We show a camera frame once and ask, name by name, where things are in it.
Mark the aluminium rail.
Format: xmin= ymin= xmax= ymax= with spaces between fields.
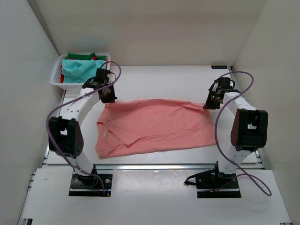
xmin=42 ymin=112 xmax=265 ymax=172

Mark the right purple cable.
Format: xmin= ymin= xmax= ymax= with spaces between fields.
xmin=196 ymin=71 xmax=273 ymax=197

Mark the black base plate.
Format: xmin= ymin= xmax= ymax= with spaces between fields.
xmin=183 ymin=171 xmax=241 ymax=199
xmin=68 ymin=173 xmax=113 ymax=197

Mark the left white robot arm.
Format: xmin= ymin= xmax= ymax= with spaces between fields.
xmin=46 ymin=77 xmax=116 ymax=188

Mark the black label plate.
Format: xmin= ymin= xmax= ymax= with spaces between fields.
xmin=211 ymin=65 xmax=228 ymax=69

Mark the purple cable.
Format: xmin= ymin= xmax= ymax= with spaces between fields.
xmin=196 ymin=71 xmax=273 ymax=197
xmin=45 ymin=60 xmax=122 ymax=196

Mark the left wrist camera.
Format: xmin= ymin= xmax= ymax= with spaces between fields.
xmin=94 ymin=68 xmax=115 ymax=83

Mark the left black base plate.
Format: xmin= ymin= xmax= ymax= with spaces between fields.
xmin=68 ymin=173 xmax=113 ymax=197

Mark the green t shirt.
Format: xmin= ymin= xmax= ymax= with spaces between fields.
xmin=65 ymin=53 xmax=97 ymax=60

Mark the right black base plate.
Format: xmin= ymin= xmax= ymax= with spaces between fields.
xmin=183 ymin=171 xmax=241 ymax=199

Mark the teal t shirt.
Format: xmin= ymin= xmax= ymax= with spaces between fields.
xmin=61 ymin=59 xmax=105 ymax=83

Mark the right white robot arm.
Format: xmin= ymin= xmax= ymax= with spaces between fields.
xmin=192 ymin=88 xmax=268 ymax=191

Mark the pink t shirt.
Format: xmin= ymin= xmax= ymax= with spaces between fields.
xmin=95 ymin=99 xmax=216 ymax=158

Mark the white plastic basket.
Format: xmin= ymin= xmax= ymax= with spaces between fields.
xmin=51 ymin=53 xmax=111 ymax=90

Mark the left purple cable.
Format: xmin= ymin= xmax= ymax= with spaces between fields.
xmin=45 ymin=60 xmax=122 ymax=196

